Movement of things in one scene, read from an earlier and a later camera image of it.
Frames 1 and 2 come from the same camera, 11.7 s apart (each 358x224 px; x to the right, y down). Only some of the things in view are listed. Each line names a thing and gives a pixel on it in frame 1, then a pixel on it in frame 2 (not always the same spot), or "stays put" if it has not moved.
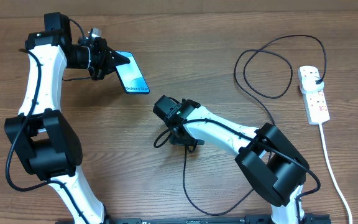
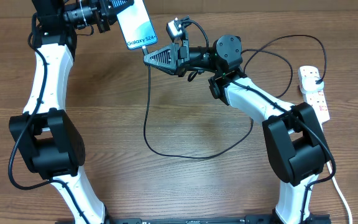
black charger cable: [237, 58] -> [281, 89]
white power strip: [315, 103] stays put
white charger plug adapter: [308, 84] stays put
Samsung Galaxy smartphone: [131, 76] -> [136, 26]
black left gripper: [107, 63] -> [110, 15]
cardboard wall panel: [1, 7] stays put
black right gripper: [178, 140] -> [179, 58]
